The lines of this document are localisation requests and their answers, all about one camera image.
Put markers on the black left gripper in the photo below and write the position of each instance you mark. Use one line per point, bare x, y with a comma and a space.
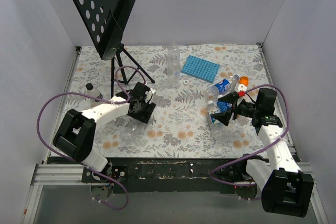
146, 111

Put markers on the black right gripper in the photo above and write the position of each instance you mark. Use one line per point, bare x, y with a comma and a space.
234, 107

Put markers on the clear bottle green logo cap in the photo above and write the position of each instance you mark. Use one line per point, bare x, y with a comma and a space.
174, 71

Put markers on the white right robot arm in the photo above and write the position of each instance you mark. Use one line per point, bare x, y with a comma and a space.
285, 188

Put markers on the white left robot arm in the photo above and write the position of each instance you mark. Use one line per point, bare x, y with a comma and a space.
76, 133

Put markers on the green label drink bottle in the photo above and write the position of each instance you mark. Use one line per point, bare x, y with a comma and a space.
212, 108

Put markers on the blue label pepsi bottle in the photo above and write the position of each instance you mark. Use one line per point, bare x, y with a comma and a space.
221, 87

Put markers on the large crumpled clear bottle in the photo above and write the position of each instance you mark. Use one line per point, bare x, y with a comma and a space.
226, 134

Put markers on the small black cap bottle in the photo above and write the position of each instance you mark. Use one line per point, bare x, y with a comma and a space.
93, 91

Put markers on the blue studded building plate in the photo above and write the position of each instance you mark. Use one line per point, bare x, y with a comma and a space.
200, 68

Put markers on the black music stand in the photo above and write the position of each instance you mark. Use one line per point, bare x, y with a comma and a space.
105, 21

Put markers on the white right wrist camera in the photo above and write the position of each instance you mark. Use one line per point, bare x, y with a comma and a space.
240, 89

